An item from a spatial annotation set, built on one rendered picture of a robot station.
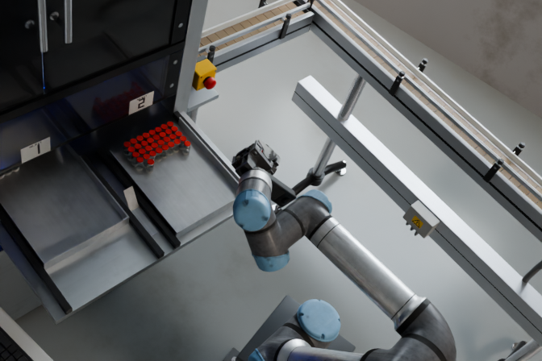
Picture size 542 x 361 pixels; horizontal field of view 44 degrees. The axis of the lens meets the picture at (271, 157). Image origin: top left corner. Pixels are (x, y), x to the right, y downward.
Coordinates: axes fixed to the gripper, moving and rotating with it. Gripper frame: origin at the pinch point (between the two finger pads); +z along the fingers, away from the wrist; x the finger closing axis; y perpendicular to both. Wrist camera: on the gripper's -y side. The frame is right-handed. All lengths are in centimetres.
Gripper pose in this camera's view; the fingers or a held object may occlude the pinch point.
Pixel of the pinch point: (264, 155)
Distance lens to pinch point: 169.1
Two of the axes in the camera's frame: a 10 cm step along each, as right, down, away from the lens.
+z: 0.4, -3.9, 9.2
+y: -6.1, -7.4, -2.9
